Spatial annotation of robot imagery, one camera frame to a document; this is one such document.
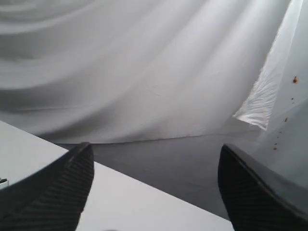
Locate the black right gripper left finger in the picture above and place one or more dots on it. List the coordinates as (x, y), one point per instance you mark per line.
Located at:
(53, 198)

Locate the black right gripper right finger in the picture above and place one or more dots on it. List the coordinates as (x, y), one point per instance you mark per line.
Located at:
(257, 198)

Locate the white five-outlet power strip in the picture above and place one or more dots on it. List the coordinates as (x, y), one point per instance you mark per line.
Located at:
(3, 183)

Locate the grey backdrop cloth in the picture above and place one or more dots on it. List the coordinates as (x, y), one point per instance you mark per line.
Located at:
(158, 86)

